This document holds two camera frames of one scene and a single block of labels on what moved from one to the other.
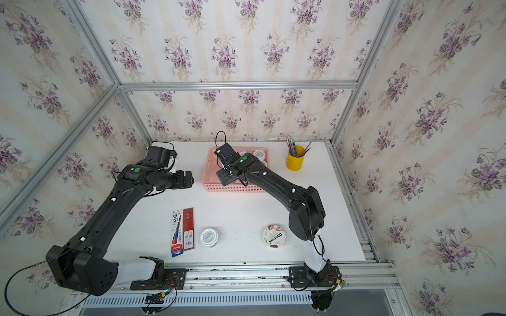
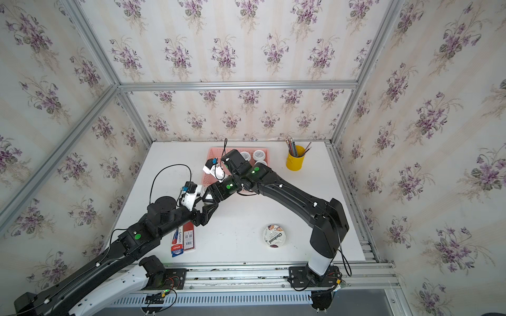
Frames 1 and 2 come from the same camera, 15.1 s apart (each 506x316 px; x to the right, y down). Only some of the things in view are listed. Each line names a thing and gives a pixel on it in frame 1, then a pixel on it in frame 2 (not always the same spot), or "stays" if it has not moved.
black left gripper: x=180 y=182 -> x=203 y=218
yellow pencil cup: x=295 y=163 stays
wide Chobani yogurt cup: x=274 y=236 stays
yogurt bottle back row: x=260 y=155 stays
